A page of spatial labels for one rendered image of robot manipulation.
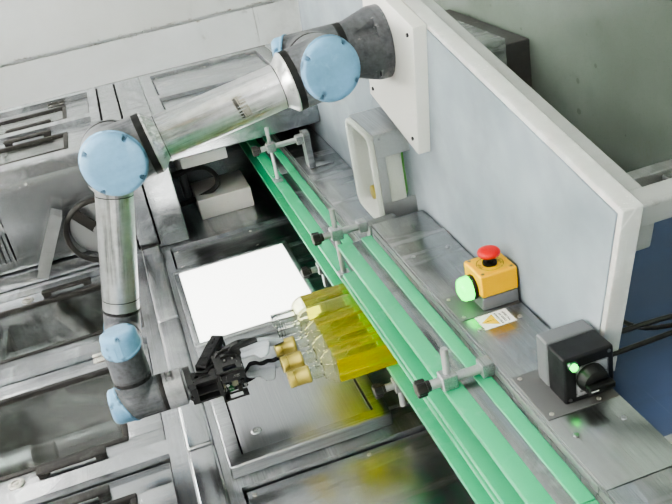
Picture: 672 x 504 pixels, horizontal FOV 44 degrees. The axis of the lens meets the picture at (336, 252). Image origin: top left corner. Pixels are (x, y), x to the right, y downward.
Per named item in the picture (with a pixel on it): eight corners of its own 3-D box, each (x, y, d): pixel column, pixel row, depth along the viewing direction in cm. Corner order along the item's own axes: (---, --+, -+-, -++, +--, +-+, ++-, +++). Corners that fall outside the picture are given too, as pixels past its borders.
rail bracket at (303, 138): (330, 163, 249) (258, 183, 245) (320, 110, 241) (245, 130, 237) (335, 168, 245) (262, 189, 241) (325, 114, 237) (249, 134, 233)
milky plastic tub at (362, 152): (391, 192, 206) (358, 201, 205) (377, 106, 196) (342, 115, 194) (417, 218, 191) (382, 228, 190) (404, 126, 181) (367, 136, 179)
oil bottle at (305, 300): (379, 292, 193) (291, 319, 189) (375, 271, 191) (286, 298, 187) (387, 303, 188) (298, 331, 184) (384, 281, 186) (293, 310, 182)
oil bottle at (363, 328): (406, 328, 178) (312, 358, 174) (403, 306, 176) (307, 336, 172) (416, 341, 173) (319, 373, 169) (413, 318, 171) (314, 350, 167)
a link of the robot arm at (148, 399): (104, 397, 160) (117, 434, 163) (160, 380, 162) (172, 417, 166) (104, 380, 168) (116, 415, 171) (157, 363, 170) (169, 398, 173)
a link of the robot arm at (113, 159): (331, 21, 162) (67, 134, 155) (353, 25, 148) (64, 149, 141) (352, 79, 166) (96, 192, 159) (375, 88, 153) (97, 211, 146)
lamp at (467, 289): (469, 291, 150) (453, 296, 149) (466, 269, 148) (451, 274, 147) (480, 303, 146) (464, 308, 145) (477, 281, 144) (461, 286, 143)
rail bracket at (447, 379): (488, 364, 135) (411, 390, 133) (484, 326, 132) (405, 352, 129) (499, 377, 132) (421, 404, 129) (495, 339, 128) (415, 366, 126)
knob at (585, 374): (604, 383, 121) (617, 396, 118) (576, 393, 120) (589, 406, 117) (603, 358, 119) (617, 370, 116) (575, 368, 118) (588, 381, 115)
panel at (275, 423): (287, 247, 248) (175, 281, 242) (285, 239, 247) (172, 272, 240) (394, 424, 170) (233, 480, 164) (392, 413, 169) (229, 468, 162)
